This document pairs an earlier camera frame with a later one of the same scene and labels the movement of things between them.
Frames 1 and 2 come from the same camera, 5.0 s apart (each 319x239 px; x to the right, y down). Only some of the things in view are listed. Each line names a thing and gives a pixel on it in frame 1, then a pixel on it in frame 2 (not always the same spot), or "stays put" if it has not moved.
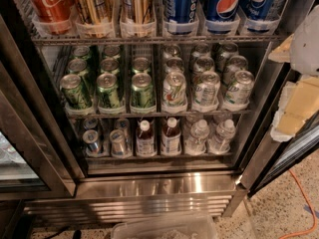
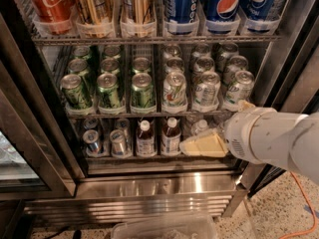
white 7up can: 228,50 stays put
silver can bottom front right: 117,141 stays put
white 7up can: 207,89 stays put
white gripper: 306,47 → 237,133
